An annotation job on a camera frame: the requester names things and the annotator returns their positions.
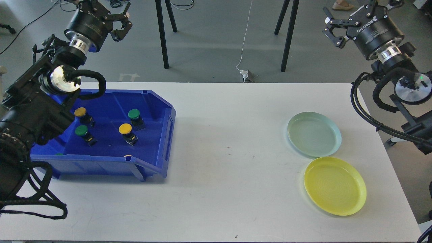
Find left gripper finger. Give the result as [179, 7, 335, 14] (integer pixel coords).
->
[111, 21, 133, 42]
[111, 2, 131, 21]

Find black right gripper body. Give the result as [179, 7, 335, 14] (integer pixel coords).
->
[350, 5, 405, 60]

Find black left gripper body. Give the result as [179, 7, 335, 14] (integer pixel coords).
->
[64, 0, 113, 52]

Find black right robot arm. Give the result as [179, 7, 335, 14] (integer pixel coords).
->
[323, 0, 432, 154]

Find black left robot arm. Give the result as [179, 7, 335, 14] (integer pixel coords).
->
[0, 0, 132, 220]

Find light green plate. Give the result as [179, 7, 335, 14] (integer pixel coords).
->
[287, 112, 342, 158]

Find yellow plate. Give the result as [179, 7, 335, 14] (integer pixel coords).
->
[303, 157, 367, 216]

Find left black tripod legs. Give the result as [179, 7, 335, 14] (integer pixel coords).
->
[155, 0, 178, 69]

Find black tripod legs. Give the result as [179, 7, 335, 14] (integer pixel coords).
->
[274, 0, 300, 72]
[155, 0, 178, 69]

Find person's foot in sandal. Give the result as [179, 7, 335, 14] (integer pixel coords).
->
[332, 0, 354, 11]

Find right black tripod legs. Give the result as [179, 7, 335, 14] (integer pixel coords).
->
[274, 0, 300, 72]

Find blue plastic bin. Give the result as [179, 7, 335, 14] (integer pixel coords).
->
[31, 90, 176, 181]

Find white cable with plug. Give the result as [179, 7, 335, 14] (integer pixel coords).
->
[235, 0, 254, 83]

